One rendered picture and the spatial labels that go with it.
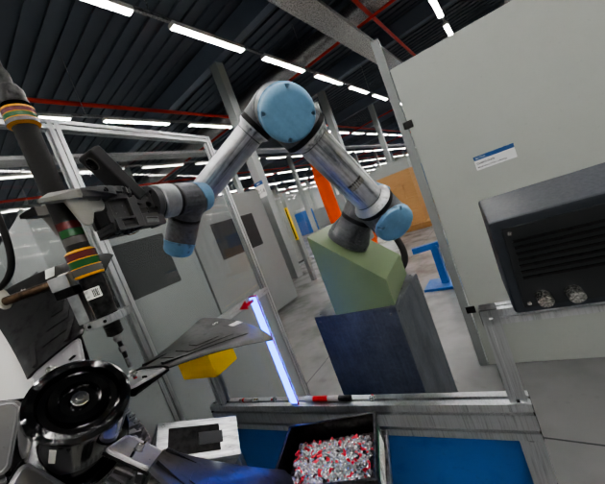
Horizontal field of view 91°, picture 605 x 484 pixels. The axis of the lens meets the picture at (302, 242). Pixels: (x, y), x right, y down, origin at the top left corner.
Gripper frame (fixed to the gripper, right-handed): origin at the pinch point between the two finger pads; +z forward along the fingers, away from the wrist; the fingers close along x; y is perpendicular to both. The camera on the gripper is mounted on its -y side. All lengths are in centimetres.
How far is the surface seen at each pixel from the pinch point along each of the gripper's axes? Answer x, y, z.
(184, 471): -12.4, 43.6, 1.8
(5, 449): 2.5, 30.8, 12.8
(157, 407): 70, 67, -40
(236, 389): 70, 88, -79
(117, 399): -7.2, 31.1, 3.5
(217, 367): 21, 50, -36
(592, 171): -73, 25, -40
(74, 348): 4.0, 23.1, 1.4
